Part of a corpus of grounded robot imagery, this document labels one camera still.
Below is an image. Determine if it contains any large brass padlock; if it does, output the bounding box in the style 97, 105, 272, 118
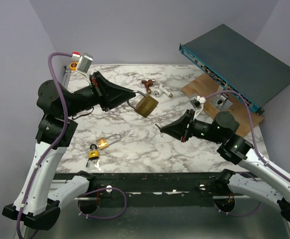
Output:
127, 90, 158, 118

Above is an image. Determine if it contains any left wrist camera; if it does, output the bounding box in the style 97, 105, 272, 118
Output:
71, 52, 93, 85

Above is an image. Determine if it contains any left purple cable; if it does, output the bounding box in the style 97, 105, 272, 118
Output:
16, 51, 127, 239

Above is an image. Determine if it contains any yellow padlock with keys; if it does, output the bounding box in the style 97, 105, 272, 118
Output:
86, 144, 101, 171

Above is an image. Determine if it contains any metal switch stand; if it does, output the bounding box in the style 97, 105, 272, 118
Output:
210, 86, 233, 111

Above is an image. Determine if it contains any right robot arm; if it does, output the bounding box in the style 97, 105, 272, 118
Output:
159, 110, 290, 222

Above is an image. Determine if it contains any orange tape measure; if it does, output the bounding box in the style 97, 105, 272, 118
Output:
69, 62, 78, 71

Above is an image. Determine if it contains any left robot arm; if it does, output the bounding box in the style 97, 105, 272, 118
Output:
2, 72, 136, 231

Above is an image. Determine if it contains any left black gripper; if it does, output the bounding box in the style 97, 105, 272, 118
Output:
63, 70, 136, 117

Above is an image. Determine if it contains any teal network switch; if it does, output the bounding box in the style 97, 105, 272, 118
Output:
179, 24, 290, 115

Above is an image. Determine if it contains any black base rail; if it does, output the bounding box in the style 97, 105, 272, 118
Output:
47, 169, 244, 211

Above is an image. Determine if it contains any wooden board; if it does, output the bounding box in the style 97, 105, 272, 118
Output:
181, 74, 264, 138

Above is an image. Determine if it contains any small brass long-shackle padlock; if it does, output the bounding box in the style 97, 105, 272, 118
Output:
96, 133, 122, 150

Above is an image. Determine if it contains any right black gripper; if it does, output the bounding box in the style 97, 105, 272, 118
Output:
160, 109, 224, 143

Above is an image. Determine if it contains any brown faucet tap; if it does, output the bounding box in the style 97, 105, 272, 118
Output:
141, 79, 155, 94

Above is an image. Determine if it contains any white faucet tap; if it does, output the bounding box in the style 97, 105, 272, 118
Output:
153, 84, 173, 98

